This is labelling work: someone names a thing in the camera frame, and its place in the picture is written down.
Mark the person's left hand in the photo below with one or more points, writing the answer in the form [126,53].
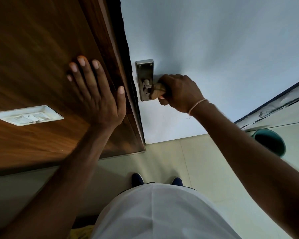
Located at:
[99,109]

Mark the person's right hand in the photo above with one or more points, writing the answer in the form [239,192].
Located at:
[182,94]

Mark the brown cleaning cloth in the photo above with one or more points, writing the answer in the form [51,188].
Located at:
[157,92]

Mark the teal plastic bucket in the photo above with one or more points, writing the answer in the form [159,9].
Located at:
[269,144]

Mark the person's left forearm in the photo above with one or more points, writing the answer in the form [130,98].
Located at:
[59,184]

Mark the person's right forearm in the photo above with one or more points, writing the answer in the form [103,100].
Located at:
[259,161]

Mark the white door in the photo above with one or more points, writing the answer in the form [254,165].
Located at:
[226,42]

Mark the person's left navy shoe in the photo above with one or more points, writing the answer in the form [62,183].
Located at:
[137,179]

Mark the person's navy shoe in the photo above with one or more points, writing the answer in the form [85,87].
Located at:
[177,181]
[137,179]

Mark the person's right navy shoe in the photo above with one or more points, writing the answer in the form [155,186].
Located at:
[177,181]

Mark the person's white shirt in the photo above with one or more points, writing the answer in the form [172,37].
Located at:
[164,216]

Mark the yellow patterned bedsheet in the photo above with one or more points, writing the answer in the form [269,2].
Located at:
[84,233]

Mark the white switch plate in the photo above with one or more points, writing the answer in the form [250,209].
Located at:
[27,115]

